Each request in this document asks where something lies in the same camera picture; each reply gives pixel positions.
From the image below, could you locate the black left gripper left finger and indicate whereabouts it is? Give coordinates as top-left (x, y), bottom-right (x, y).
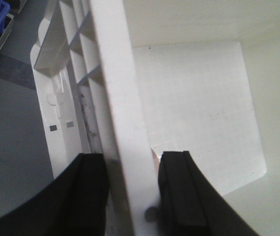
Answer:
top-left (0, 153), bottom-right (109, 236)

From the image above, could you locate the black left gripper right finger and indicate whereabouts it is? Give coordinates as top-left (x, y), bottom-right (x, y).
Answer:
top-left (158, 151), bottom-right (257, 236)

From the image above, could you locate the white plastic tote crate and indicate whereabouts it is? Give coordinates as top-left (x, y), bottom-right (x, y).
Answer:
top-left (31, 0), bottom-right (280, 236)

